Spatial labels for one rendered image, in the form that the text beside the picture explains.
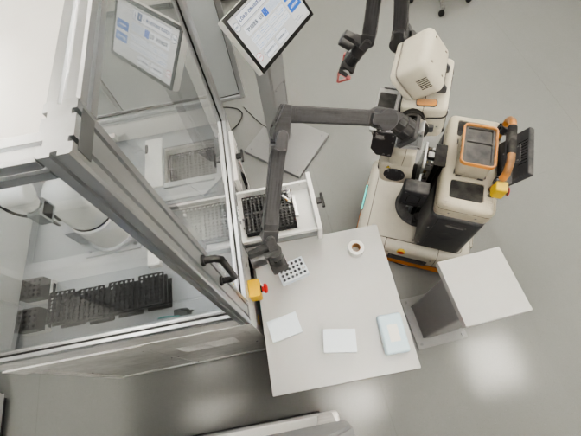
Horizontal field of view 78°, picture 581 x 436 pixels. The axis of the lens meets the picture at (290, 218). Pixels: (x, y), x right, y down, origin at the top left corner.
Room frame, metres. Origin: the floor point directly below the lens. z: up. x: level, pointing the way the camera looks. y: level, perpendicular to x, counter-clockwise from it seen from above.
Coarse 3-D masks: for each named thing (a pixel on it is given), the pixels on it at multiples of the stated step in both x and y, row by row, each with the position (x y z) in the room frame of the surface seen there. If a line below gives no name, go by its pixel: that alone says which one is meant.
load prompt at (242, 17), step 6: (252, 0) 1.77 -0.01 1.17; (258, 0) 1.78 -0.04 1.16; (264, 0) 1.80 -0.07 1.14; (246, 6) 1.73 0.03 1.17; (252, 6) 1.74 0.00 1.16; (258, 6) 1.76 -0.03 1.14; (240, 12) 1.69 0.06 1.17; (246, 12) 1.70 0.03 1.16; (252, 12) 1.72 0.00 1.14; (240, 18) 1.67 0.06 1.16; (246, 18) 1.68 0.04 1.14; (240, 24) 1.64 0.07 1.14
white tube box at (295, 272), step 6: (300, 258) 0.53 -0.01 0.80; (288, 264) 0.51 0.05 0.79; (294, 264) 0.51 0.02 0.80; (300, 264) 0.51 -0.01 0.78; (288, 270) 0.48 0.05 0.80; (294, 270) 0.48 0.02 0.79; (300, 270) 0.47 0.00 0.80; (306, 270) 0.47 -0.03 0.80; (282, 276) 0.47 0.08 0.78; (288, 276) 0.46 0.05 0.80; (294, 276) 0.45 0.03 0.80; (300, 276) 0.45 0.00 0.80; (306, 276) 0.45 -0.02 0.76; (282, 282) 0.44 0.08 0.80; (288, 282) 0.43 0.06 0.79
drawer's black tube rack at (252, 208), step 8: (248, 200) 0.80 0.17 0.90; (256, 200) 0.81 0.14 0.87; (264, 200) 0.79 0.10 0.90; (280, 200) 0.77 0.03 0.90; (248, 208) 0.76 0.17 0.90; (256, 208) 0.77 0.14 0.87; (280, 208) 0.73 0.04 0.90; (288, 208) 0.74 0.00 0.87; (248, 216) 0.72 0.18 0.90; (256, 216) 0.71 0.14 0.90; (280, 216) 0.71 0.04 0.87; (288, 216) 0.69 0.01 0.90; (248, 224) 0.68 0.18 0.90; (256, 224) 0.69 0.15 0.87; (280, 224) 0.66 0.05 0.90; (288, 224) 0.65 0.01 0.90; (248, 232) 0.66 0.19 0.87; (256, 232) 0.64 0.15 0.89
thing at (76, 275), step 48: (0, 192) 0.28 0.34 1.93; (48, 192) 0.28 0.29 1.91; (0, 240) 0.28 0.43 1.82; (48, 240) 0.28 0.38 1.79; (96, 240) 0.28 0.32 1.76; (0, 288) 0.27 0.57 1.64; (48, 288) 0.27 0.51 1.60; (96, 288) 0.28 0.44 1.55; (144, 288) 0.28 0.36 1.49; (192, 288) 0.28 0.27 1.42; (0, 336) 0.27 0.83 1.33; (48, 336) 0.27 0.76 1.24; (96, 336) 0.27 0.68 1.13
